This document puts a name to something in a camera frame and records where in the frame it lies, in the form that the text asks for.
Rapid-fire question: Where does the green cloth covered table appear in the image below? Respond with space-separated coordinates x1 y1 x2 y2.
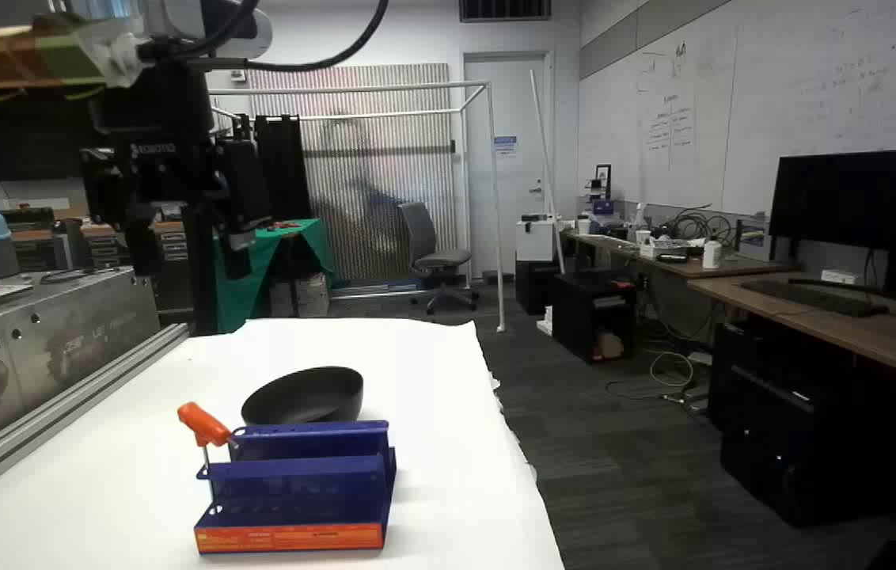
213 219 334 333

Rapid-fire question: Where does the white table cloth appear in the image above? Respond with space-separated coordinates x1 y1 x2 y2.
0 320 564 570

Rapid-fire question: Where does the black computer monitor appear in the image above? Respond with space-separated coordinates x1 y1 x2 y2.
769 149 896 280

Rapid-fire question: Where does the black bowl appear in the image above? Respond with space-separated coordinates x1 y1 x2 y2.
241 367 364 426

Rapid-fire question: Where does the grey office chair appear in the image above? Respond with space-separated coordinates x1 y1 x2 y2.
403 203 477 313

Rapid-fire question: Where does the robot arm with black cable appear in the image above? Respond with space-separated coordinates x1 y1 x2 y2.
32 0 389 79

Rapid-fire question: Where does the wooden desk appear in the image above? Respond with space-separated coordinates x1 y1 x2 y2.
572 235 896 372

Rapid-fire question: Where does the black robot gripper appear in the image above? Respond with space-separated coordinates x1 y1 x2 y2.
79 65 253 280

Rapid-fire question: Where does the white pipe frame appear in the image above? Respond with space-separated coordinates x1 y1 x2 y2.
213 82 486 296

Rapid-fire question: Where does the black box on floor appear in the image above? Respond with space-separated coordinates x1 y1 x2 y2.
550 273 636 364

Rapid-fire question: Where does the white door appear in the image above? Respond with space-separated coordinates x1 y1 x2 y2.
464 53 543 275

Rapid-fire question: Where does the blue toolbox with orange base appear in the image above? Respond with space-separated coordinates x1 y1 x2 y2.
193 422 395 554

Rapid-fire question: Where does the black cabinet under desk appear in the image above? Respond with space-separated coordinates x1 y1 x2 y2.
710 320 896 525

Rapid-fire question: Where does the black keyboard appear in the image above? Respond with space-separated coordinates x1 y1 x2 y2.
740 280 886 317

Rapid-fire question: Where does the orange handled wrench tool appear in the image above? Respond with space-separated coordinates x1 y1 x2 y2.
178 404 230 479

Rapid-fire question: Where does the grey metal rail frame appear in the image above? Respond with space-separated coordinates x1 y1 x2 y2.
0 271 188 474

